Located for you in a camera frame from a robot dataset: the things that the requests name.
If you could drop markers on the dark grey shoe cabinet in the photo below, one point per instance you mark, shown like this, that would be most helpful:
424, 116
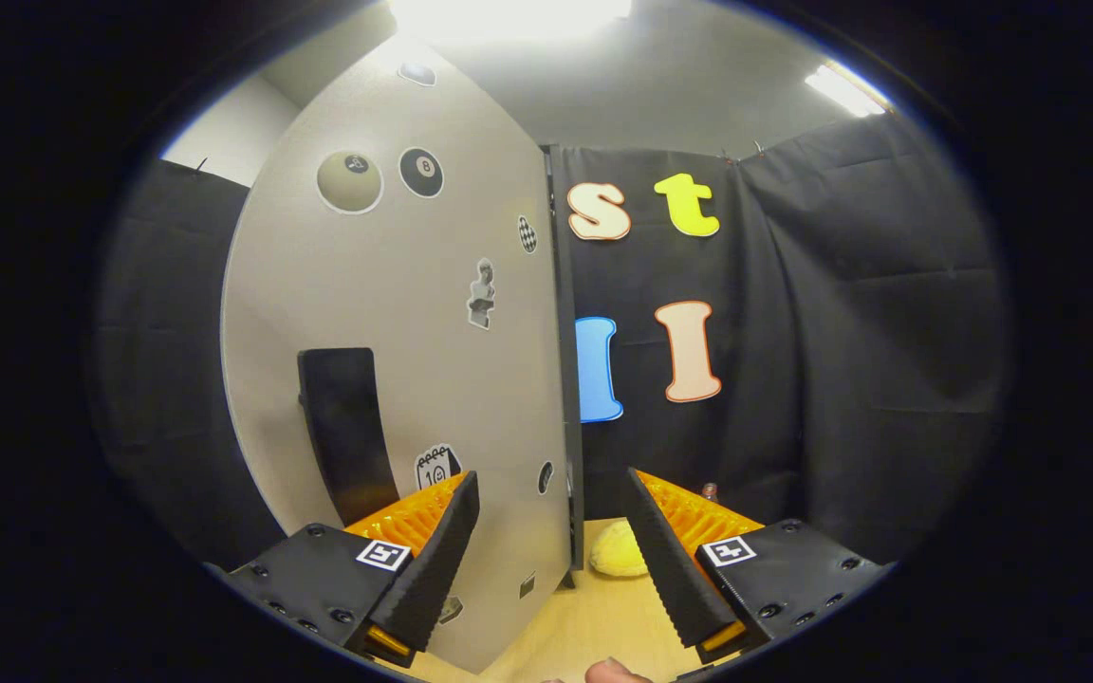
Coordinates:
567, 379

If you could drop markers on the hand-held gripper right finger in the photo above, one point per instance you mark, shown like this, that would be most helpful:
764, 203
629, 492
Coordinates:
670, 569

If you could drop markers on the red capped bottle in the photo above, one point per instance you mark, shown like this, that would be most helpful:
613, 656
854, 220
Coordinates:
710, 493

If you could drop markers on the yellow plush toy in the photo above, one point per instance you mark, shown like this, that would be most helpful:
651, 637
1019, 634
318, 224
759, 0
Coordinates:
615, 550

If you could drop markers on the ceiling tube light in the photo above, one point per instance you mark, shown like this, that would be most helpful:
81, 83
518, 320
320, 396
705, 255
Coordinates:
845, 90

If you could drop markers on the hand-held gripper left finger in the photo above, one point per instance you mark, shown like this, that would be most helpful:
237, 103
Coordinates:
437, 560

